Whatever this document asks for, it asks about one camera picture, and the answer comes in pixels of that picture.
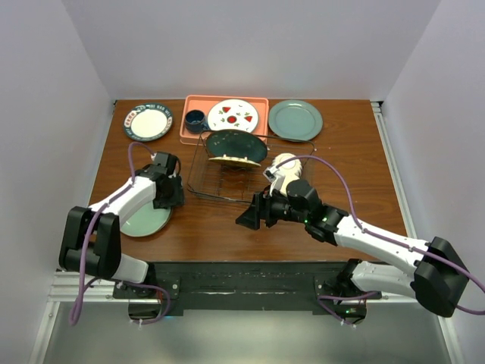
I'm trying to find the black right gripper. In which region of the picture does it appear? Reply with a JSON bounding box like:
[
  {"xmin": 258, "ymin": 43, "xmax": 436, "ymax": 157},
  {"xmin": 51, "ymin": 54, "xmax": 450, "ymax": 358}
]
[{"xmin": 236, "ymin": 186, "xmax": 308, "ymax": 231}]

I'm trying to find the mint green flower plate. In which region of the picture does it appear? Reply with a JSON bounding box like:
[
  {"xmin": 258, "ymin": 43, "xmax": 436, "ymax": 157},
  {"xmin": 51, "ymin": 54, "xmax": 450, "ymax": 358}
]
[{"xmin": 120, "ymin": 203, "xmax": 172, "ymax": 237}]

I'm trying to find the black wire dish rack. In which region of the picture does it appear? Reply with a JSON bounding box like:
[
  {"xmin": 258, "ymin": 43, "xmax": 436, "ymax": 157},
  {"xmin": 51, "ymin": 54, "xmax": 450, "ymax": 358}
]
[{"xmin": 187, "ymin": 133, "xmax": 316, "ymax": 203}]

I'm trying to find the yellow woven round coaster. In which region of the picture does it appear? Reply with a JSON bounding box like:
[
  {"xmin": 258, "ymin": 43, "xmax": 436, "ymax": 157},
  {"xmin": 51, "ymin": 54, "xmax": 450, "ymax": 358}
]
[{"xmin": 208, "ymin": 155, "xmax": 261, "ymax": 168}]

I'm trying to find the white bowl blue striped outside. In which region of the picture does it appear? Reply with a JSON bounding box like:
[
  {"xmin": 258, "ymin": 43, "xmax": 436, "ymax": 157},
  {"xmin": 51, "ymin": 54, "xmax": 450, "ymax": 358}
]
[{"xmin": 271, "ymin": 153, "xmax": 302, "ymax": 177}]

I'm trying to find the dark teal speckled plate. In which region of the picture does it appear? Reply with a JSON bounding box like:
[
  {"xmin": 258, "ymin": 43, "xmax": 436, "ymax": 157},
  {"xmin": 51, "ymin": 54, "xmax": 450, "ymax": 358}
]
[{"xmin": 205, "ymin": 130, "xmax": 268, "ymax": 162}]

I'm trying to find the cream white mug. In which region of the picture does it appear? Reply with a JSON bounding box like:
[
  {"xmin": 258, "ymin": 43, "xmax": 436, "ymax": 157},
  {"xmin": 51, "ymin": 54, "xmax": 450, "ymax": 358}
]
[{"xmin": 279, "ymin": 174, "xmax": 300, "ymax": 197}]

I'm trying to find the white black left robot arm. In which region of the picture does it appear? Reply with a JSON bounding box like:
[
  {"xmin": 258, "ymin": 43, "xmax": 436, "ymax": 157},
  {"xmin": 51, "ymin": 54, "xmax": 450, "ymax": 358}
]
[{"xmin": 58, "ymin": 152, "xmax": 185, "ymax": 297}]

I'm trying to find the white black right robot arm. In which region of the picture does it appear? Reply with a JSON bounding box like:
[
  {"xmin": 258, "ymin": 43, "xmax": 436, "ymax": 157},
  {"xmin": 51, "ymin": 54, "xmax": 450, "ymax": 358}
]
[{"xmin": 236, "ymin": 179, "xmax": 469, "ymax": 318}]

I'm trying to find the white plate dark patterned rim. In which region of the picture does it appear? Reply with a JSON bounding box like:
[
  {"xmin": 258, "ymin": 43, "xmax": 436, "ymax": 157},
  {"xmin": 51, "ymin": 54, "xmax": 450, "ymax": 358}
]
[{"xmin": 123, "ymin": 103, "xmax": 174, "ymax": 143}]

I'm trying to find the dark blue mug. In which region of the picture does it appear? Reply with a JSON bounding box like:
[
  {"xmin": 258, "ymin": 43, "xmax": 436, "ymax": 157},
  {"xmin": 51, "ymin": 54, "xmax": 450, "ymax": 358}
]
[{"xmin": 184, "ymin": 109, "xmax": 210, "ymax": 134}]

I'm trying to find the salmon pink plastic tray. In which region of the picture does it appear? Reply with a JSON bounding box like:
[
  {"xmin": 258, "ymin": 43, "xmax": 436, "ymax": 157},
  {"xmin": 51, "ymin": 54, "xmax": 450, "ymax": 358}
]
[{"xmin": 179, "ymin": 95, "xmax": 269, "ymax": 145}]

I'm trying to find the white watermelon pattern plate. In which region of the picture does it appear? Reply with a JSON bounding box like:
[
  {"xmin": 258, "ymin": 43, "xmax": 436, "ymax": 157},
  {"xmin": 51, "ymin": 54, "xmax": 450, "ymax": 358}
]
[{"xmin": 206, "ymin": 99, "xmax": 259, "ymax": 133}]

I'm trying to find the grey green round plate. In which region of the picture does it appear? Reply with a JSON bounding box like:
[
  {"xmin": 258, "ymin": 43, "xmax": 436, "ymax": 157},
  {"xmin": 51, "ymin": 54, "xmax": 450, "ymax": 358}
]
[{"xmin": 268, "ymin": 99, "xmax": 324, "ymax": 141}]

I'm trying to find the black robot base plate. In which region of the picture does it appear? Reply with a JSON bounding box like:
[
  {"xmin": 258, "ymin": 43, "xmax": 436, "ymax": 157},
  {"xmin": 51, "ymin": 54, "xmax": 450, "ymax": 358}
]
[{"xmin": 113, "ymin": 259, "xmax": 369, "ymax": 323}]

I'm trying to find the aluminium frame rail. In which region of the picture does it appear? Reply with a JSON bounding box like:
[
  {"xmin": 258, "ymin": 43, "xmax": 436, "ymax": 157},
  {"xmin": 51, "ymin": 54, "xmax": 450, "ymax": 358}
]
[{"xmin": 28, "ymin": 100, "xmax": 465, "ymax": 364}]

